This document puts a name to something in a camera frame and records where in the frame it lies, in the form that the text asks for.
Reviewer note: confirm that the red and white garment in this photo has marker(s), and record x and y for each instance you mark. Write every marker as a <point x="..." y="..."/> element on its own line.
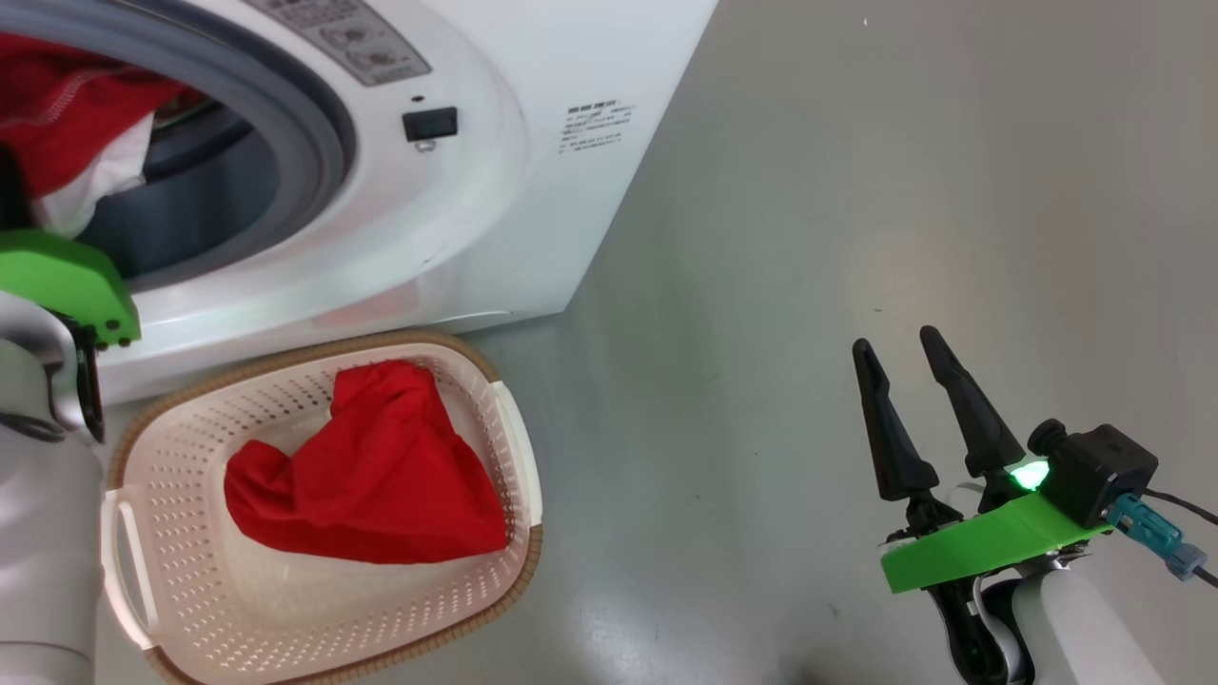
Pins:
<point x="67" y="114"/>

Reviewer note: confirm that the white front-load washing machine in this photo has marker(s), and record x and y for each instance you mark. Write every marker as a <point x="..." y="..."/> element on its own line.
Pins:
<point x="533" y="190"/>

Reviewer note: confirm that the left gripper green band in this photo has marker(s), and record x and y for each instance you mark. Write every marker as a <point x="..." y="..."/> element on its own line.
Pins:
<point x="67" y="281"/>

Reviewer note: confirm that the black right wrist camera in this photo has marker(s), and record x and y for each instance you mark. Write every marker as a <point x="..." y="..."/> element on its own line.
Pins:
<point x="1104" y="471"/>

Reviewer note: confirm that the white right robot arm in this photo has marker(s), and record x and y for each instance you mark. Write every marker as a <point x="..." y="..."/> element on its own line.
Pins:
<point x="1085" y="637"/>

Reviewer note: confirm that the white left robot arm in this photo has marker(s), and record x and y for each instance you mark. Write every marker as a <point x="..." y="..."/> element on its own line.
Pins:
<point x="38" y="533"/>

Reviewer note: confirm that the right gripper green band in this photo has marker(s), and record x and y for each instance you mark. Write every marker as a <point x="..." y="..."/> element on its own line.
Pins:
<point x="980" y="547"/>

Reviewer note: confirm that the plain red garment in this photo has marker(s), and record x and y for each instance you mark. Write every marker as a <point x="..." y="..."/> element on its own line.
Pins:
<point x="381" y="476"/>

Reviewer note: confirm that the cream perforated laundry basket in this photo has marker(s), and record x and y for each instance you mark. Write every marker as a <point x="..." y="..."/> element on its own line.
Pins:
<point x="190" y="590"/>

